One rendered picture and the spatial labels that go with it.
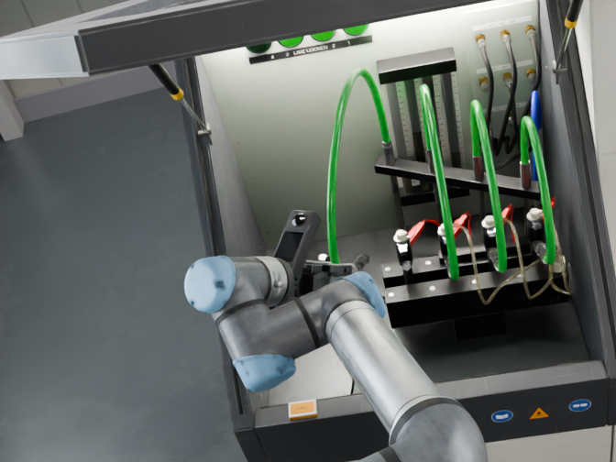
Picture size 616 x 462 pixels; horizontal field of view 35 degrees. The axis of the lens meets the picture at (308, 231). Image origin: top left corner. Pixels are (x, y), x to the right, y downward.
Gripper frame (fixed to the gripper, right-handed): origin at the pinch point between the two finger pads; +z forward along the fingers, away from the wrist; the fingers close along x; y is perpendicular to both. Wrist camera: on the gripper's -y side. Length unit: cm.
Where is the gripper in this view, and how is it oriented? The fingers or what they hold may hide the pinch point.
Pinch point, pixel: (345, 266)
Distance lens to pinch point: 161.1
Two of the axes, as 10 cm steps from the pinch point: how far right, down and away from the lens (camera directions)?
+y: -0.6, 10.0, 0.2
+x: 8.1, 0.6, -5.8
